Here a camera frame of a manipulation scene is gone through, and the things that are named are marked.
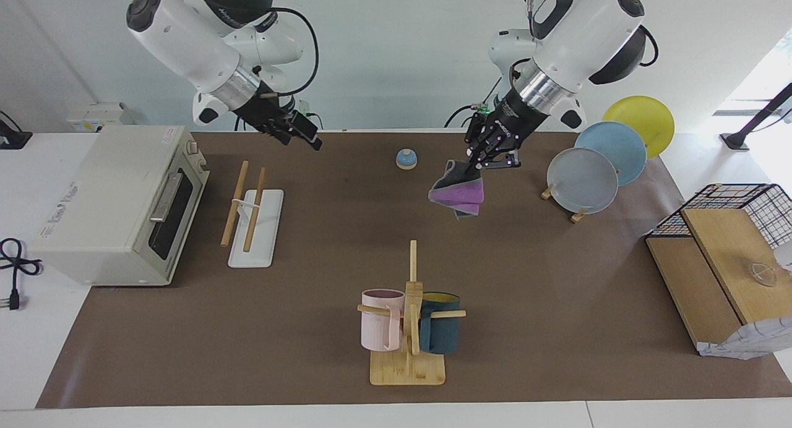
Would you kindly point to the cream toaster oven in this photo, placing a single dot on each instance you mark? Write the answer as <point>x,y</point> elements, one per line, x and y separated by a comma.
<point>105,205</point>

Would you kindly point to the white patterned paper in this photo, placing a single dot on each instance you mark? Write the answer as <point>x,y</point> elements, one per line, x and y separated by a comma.
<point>748,341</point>

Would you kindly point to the light wooden board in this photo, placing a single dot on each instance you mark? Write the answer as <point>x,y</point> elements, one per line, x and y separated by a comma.
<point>736,255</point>

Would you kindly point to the light blue plate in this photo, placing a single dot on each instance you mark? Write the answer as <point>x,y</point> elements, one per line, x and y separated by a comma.
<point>619,146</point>

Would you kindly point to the blue service bell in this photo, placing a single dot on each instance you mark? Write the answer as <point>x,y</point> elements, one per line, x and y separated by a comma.
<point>406,160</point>

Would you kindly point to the wooden plate rack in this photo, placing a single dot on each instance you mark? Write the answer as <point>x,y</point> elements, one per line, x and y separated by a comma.
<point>579,217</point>

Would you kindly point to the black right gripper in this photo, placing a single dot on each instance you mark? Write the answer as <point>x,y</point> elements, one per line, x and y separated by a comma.
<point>272,115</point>

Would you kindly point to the black desk mount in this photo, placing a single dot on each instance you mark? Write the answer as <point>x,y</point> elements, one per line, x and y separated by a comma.
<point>12,137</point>

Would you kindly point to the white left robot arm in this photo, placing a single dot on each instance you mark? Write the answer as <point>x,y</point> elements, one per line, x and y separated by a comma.
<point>581,32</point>

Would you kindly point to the white wooden towel rack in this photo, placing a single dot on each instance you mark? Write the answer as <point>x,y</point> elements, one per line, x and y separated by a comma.
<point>255,242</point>

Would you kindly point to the brown table mat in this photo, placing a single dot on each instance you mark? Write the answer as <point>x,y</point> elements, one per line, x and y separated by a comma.
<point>309,329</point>

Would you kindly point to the grey plate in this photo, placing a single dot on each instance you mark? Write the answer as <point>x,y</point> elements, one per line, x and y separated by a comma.
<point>585,180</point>

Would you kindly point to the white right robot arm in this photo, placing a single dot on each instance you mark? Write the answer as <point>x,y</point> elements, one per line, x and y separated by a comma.
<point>185,38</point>

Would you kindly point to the clear glass piece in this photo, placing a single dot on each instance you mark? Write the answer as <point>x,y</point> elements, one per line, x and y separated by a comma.
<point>762,273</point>

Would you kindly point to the dark teal mug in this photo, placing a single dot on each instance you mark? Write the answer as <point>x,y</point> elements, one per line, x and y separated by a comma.
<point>442,335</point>

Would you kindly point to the pink mug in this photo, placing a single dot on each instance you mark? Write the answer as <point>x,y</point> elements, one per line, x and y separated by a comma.
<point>377,326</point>

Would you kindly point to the white power strip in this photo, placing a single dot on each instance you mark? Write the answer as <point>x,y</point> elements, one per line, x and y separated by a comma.
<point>93,115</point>

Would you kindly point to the yellow plate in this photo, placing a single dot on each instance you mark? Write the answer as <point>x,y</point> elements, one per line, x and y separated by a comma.
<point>643,119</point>

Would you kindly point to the wooden mug tree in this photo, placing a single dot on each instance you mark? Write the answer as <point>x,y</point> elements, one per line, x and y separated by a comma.
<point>411,369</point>

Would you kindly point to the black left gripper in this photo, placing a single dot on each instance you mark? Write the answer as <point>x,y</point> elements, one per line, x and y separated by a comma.
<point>504,131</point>

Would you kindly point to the purple grey towel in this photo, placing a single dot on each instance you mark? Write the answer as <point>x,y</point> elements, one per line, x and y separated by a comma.
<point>458,193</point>

